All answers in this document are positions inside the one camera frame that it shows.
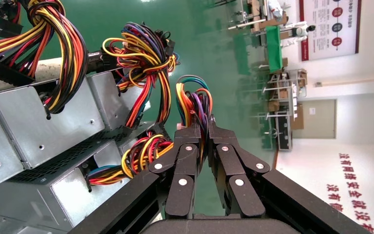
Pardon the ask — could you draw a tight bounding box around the wall poster with red circles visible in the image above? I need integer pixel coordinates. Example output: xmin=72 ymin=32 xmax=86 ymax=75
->
xmin=299 ymin=0 xmax=362 ymax=62

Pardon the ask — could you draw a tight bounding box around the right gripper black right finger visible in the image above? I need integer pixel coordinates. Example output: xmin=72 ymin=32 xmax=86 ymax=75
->
xmin=207 ymin=117 xmax=270 ymax=217

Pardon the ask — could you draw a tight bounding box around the beige door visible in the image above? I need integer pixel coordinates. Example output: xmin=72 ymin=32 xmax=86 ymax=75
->
xmin=293 ymin=99 xmax=337 ymax=140

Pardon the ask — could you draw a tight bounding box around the white robot figure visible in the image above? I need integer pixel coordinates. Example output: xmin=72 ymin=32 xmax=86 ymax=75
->
xmin=280 ymin=20 xmax=317 ymax=39

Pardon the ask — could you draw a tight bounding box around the black cabinet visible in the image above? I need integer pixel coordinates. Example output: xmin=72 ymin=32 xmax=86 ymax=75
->
xmin=276 ymin=116 xmax=293 ymax=152

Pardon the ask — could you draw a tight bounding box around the metal shelf rack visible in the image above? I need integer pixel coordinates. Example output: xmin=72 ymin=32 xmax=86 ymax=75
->
xmin=261 ymin=69 xmax=308 ymax=153

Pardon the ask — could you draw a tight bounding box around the cluttered workbench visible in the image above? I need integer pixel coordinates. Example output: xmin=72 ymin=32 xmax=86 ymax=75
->
xmin=227 ymin=0 xmax=293 ymax=33

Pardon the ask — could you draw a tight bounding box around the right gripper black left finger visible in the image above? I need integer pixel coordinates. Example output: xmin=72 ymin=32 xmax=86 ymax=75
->
xmin=148 ymin=124 xmax=204 ymax=217

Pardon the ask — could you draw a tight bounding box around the green cover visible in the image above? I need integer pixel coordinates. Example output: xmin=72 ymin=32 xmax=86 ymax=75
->
xmin=266 ymin=25 xmax=283 ymax=73

